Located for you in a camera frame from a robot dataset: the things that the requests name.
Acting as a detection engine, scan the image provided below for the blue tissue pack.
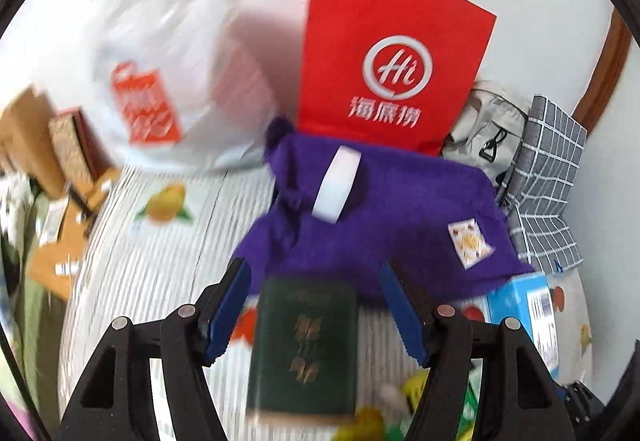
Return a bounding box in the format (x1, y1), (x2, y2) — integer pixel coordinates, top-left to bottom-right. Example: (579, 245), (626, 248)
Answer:
(486, 271), (563, 384)

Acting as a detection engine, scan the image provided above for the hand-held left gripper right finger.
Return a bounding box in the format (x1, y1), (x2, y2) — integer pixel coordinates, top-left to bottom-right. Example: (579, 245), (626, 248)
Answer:
(378, 261), (576, 441)

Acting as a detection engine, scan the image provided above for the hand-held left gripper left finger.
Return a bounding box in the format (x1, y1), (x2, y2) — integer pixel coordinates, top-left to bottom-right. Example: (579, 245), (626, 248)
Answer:
(57, 257), (252, 441)

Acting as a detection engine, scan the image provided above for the orange cardboard box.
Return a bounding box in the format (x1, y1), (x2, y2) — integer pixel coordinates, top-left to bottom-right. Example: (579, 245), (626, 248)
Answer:
(27, 171), (121, 302)

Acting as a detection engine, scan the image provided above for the fruit print tablecloth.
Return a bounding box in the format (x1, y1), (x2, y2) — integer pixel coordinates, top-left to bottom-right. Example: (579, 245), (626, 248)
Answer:
(57, 166), (596, 441)

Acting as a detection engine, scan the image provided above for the green packet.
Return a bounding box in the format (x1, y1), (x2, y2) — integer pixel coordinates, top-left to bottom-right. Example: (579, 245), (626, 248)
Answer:
(450, 361), (483, 441)

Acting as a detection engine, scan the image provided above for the red paper bag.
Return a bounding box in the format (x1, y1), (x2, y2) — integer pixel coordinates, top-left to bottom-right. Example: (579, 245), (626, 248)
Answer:
(296, 0), (498, 157)

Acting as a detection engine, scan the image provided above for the grey checked pillow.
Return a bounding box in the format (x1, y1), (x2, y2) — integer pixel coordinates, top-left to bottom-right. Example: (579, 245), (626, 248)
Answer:
(505, 94), (588, 274)

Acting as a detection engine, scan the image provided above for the patterned brown box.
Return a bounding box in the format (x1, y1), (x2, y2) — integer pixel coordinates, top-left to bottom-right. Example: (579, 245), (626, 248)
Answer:
(48, 107), (118, 187)

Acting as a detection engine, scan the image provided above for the white band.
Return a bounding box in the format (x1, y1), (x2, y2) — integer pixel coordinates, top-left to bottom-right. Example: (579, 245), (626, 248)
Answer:
(312, 146), (362, 224)

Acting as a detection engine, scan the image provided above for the purple cloth bag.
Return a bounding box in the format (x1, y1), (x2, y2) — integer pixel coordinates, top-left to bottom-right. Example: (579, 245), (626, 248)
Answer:
(234, 117), (536, 299)

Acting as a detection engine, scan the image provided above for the white plastic bag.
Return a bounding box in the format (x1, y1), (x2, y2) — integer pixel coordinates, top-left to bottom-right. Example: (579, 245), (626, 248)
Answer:
(85, 0), (281, 172)

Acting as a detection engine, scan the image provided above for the dark green box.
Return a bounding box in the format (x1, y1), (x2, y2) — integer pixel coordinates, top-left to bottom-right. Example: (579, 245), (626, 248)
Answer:
(245, 275), (360, 427)

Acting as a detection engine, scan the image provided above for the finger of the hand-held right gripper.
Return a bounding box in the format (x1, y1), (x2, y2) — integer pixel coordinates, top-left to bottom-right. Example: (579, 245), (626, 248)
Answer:
(562, 381), (608, 441)

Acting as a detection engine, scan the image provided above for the wooden headboard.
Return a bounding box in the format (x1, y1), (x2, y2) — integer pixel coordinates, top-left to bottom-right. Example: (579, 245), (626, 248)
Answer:
(570, 11), (633, 137)

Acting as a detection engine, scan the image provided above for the yellow black packet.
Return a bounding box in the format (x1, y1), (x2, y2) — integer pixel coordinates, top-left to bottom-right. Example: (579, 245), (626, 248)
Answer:
(334, 368), (432, 441)

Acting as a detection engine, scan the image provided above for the beige backpack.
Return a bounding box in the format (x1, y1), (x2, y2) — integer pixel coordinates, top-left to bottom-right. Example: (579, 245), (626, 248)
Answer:
(442, 80), (531, 187)

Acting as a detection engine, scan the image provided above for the olive green cloth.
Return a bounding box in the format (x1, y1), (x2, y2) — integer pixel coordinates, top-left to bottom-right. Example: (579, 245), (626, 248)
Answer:
(0, 201), (66, 412)

